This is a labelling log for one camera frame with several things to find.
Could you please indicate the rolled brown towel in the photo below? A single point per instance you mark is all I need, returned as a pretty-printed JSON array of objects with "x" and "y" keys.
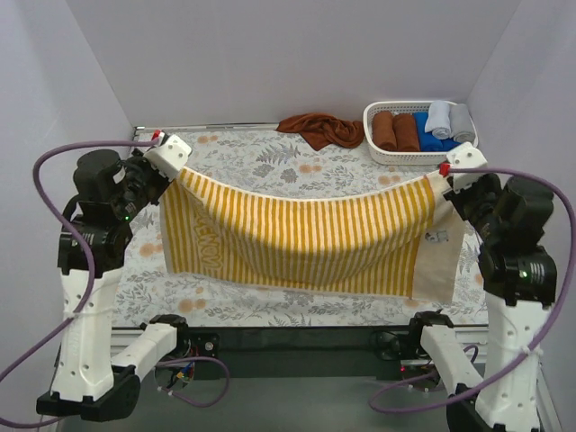
[
  {"x": 383, "y": 134},
  {"x": 406, "y": 133}
]

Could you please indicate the floral patterned table mat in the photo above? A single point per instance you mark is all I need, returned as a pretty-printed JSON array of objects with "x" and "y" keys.
[{"x": 277, "y": 164}]

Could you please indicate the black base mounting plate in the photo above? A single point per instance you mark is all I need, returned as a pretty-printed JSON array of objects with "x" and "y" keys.
[{"x": 385, "y": 353}]

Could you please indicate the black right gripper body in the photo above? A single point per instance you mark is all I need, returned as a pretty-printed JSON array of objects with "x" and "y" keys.
[{"x": 463, "y": 201}]

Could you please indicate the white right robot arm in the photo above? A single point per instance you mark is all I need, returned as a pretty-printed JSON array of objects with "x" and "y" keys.
[{"x": 519, "y": 280}]

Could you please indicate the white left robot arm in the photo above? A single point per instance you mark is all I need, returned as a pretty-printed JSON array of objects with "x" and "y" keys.
[{"x": 110, "y": 192}]

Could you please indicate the rolled light blue towel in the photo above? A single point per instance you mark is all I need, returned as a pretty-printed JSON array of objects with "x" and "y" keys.
[{"x": 438, "y": 120}]

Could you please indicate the crumpled brown towel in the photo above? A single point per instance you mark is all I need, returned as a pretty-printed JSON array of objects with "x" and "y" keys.
[{"x": 320, "y": 130}]

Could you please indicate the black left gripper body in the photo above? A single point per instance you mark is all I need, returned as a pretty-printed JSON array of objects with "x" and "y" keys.
[{"x": 152, "y": 177}]

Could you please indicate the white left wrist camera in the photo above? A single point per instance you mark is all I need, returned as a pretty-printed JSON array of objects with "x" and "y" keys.
[{"x": 169, "y": 155}]

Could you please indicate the rolled brown towel right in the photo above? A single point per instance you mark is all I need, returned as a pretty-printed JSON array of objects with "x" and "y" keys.
[{"x": 406, "y": 133}]

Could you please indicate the yellow striped towel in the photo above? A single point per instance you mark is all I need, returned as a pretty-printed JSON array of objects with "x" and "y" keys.
[{"x": 404, "y": 241}]

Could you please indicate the rolled grey towel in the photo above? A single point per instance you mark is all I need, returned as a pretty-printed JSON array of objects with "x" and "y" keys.
[{"x": 462, "y": 129}]

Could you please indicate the rolled brown towel left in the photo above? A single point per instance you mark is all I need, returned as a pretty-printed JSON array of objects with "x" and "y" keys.
[{"x": 383, "y": 134}]

